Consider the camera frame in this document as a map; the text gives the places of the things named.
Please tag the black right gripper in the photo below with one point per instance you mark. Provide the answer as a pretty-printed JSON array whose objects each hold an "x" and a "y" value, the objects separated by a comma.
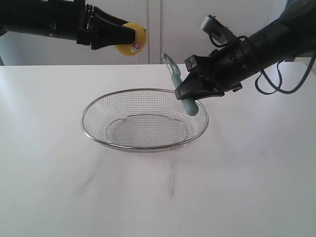
[{"x": 222, "y": 71}]

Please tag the white cabinet doors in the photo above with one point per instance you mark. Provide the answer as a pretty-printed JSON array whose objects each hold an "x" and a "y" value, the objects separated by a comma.
[{"x": 173, "y": 27}]

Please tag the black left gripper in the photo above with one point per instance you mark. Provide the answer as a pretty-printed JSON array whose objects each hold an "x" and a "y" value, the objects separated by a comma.
[{"x": 98, "y": 29}]

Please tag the oval wire mesh basket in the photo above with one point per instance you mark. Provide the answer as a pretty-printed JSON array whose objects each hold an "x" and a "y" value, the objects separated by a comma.
[{"x": 142, "y": 120}]

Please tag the teal handled vegetable peeler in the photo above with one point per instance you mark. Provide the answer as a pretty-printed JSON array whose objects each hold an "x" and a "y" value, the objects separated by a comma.
[{"x": 188, "y": 102}]

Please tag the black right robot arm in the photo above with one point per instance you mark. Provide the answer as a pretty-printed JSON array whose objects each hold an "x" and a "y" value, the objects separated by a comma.
[{"x": 291, "y": 35}]

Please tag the yellow lemon with sticker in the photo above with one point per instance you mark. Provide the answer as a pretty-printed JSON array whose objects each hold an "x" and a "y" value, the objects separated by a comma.
[{"x": 138, "y": 43}]

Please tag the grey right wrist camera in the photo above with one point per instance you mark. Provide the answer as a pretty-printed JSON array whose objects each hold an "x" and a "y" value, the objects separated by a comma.
[{"x": 219, "y": 35}]

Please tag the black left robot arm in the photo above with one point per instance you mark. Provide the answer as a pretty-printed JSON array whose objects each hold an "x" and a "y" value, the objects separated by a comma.
[{"x": 72, "y": 20}]

